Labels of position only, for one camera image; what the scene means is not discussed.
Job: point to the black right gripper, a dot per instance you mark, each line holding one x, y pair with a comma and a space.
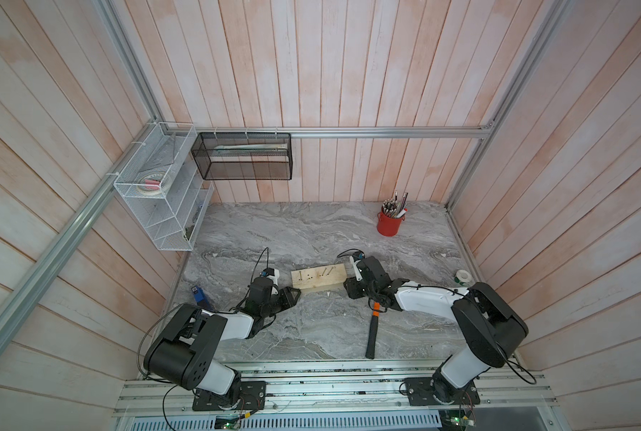
351, 287

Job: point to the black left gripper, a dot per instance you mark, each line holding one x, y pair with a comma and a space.
287, 297

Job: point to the pale wooden block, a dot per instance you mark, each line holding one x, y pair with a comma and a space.
312, 280

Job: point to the claw hammer orange black handle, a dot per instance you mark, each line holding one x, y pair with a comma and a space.
373, 329

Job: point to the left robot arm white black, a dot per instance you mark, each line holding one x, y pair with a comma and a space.
184, 352

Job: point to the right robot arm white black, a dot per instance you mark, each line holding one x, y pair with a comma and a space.
491, 328

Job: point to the red metal pencil bucket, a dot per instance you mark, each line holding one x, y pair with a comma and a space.
388, 226

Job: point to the bundle of pencils and pens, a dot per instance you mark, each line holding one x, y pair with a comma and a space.
395, 207

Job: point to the green white tape roll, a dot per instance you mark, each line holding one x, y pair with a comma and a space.
463, 278

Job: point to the roll of tape on shelf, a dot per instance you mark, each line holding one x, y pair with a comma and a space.
154, 184

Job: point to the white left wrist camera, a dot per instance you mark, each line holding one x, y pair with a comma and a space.
273, 274

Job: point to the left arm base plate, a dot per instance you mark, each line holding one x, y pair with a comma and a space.
248, 396

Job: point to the aluminium mounting rail bed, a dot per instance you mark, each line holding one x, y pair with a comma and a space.
341, 393

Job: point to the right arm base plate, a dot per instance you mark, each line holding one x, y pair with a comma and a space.
428, 391

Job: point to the black mesh wall basket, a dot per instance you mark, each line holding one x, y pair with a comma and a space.
244, 156

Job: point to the white wire wall shelf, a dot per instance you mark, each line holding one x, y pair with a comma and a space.
171, 220

